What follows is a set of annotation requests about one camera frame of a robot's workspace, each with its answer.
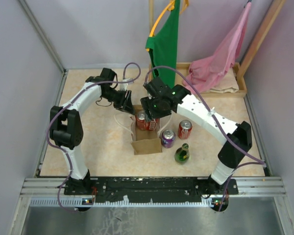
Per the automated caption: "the beige cloth in tray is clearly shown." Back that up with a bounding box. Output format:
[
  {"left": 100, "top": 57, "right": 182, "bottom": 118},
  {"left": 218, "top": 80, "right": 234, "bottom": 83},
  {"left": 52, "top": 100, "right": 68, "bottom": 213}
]
[{"left": 209, "top": 68, "right": 239, "bottom": 94}]

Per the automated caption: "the purple soda can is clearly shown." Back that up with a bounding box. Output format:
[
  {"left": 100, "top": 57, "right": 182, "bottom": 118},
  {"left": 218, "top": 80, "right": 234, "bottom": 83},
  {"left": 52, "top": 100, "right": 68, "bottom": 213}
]
[{"left": 161, "top": 129, "right": 175, "bottom": 148}]

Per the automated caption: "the aluminium rail frame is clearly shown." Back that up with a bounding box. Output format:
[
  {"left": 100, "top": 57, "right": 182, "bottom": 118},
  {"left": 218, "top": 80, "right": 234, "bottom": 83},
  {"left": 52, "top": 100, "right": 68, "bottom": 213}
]
[{"left": 8, "top": 0, "right": 294, "bottom": 235}]

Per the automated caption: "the yellow clothes hanger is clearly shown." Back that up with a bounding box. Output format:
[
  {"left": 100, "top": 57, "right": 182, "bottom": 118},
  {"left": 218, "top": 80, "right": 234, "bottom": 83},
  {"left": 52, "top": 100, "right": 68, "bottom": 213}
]
[{"left": 145, "top": 0, "right": 180, "bottom": 60}]

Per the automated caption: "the watermelon print canvas bag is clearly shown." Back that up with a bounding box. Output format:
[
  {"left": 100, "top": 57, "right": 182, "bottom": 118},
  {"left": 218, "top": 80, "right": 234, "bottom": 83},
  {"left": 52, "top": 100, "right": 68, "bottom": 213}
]
[{"left": 114, "top": 113, "right": 172, "bottom": 155}]

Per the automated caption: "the pink shirt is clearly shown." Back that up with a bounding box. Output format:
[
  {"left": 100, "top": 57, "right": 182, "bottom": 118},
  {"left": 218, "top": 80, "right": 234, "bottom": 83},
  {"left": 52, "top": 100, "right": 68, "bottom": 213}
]
[{"left": 182, "top": 1, "right": 251, "bottom": 93}]

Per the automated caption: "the wooden rack frame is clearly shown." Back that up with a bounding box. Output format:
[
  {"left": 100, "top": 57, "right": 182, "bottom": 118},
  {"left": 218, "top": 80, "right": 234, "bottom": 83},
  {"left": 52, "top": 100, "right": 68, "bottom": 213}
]
[{"left": 148, "top": 0, "right": 286, "bottom": 79}]

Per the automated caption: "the red cola can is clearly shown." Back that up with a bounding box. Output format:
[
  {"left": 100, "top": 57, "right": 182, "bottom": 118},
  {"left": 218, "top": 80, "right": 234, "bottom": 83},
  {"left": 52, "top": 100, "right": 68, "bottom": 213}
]
[
  {"left": 178, "top": 120, "right": 193, "bottom": 140},
  {"left": 135, "top": 110, "right": 147, "bottom": 131},
  {"left": 145, "top": 118, "right": 160, "bottom": 131}
]

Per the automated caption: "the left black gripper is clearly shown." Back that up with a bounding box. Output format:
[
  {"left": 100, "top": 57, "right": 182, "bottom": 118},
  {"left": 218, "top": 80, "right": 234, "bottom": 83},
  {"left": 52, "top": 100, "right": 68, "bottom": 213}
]
[{"left": 102, "top": 88, "right": 136, "bottom": 115}]

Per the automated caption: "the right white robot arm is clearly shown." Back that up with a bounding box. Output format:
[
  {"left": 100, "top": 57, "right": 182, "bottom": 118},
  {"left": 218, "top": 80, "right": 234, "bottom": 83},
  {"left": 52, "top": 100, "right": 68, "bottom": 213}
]
[{"left": 141, "top": 77, "right": 252, "bottom": 194}]

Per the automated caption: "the green glass bottle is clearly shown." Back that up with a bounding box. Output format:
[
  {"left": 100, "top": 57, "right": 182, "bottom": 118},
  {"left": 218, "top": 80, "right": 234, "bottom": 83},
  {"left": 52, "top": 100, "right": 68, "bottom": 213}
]
[{"left": 174, "top": 143, "right": 190, "bottom": 165}]

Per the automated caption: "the green t-shirt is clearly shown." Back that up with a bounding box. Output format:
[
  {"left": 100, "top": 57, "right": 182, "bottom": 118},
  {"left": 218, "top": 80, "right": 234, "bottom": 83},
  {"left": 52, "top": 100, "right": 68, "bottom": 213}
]
[{"left": 146, "top": 0, "right": 180, "bottom": 88}]

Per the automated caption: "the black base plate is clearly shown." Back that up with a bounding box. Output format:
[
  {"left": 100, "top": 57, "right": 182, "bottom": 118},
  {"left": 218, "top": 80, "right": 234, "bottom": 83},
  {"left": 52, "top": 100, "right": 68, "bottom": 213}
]
[{"left": 64, "top": 177, "right": 238, "bottom": 203}]

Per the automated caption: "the wooden tray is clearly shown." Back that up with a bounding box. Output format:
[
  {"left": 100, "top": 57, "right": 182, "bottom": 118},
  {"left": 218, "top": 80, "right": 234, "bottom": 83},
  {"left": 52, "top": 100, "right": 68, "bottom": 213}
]
[{"left": 147, "top": 62, "right": 247, "bottom": 98}]

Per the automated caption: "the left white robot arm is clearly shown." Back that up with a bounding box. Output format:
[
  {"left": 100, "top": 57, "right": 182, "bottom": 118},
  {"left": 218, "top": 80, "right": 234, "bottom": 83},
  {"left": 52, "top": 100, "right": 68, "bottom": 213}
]
[{"left": 46, "top": 68, "right": 138, "bottom": 194}]

